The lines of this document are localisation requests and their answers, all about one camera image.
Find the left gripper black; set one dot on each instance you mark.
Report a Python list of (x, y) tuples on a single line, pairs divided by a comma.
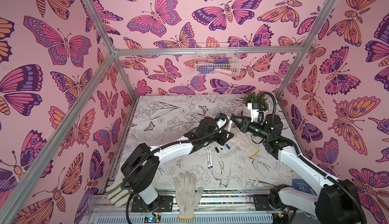
[(222, 135)]

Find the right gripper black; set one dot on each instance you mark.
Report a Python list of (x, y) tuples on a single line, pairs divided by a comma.
[(244, 125)]

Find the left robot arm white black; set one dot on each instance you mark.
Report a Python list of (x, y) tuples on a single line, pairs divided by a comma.
[(141, 166)]

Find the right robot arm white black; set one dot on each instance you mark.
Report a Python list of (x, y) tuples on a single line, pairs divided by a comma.
[(334, 201)]

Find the white glove on table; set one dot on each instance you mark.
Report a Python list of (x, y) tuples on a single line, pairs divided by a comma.
[(244, 142)]

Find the white potted green plant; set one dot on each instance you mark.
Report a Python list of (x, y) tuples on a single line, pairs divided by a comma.
[(253, 97)]

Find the blue dotted glove right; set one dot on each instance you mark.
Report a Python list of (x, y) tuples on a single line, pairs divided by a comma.
[(303, 186)]

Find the white glove front centre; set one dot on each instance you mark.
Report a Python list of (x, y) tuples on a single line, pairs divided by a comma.
[(186, 195)]

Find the green circuit board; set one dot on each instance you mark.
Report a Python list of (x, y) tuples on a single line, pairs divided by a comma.
[(150, 219)]

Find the white glove front left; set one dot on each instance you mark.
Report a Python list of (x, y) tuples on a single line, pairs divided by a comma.
[(116, 195)]

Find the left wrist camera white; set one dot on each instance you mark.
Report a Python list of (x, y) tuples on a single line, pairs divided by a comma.
[(222, 120)]

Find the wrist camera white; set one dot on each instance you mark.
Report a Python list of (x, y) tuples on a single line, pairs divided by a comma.
[(254, 111), (222, 120)]

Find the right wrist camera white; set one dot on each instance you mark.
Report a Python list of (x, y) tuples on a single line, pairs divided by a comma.
[(254, 111)]

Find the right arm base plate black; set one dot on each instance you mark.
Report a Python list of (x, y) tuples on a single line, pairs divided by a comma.
[(261, 203)]

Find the white wire basket on wall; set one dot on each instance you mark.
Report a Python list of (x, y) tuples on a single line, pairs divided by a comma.
[(217, 61)]

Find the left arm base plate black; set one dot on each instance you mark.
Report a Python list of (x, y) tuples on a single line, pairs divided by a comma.
[(161, 204)]

